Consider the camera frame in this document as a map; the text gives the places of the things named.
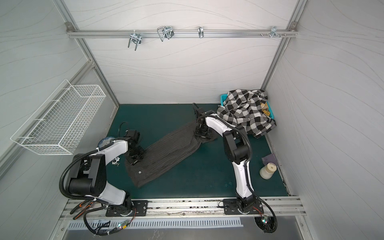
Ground dark grey pinstripe shirt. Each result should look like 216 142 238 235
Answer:
126 121 219 188

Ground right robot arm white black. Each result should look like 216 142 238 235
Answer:
193 103 278 234

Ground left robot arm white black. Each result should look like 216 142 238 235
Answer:
59 130 145 215

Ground small metal clamp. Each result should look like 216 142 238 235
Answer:
112 157 120 166

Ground blue white ceramic bowl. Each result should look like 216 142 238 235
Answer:
98 137 115 148

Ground teal plastic basket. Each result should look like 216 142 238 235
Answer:
220 94 275 119

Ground black white checked shirt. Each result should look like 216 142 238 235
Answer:
217 89 277 138

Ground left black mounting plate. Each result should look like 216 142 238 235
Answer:
105 200 149 217

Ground black mounting plate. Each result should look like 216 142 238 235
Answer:
105 200 149 217
218 198 264 215

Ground orange black pliers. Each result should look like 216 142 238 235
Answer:
70 200 94 220

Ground yellow patterned cloth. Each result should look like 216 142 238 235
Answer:
261 103 273 118

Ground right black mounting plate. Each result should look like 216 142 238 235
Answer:
218 198 264 215

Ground metal double hook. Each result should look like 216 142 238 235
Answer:
157 26 175 42

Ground black round fan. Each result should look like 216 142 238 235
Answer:
254 216 278 233

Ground white wire basket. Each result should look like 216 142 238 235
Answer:
10 80 106 156

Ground white slotted cable duct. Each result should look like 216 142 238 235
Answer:
67 217 244 231

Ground small metal ring hook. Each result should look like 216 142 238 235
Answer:
198 26 204 39

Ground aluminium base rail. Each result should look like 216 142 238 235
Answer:
59 196 307 221

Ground horizontal aluminium rail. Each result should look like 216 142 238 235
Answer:
67 29 299 39

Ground metal bracket with bolts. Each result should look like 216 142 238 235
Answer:
260 27 287 39

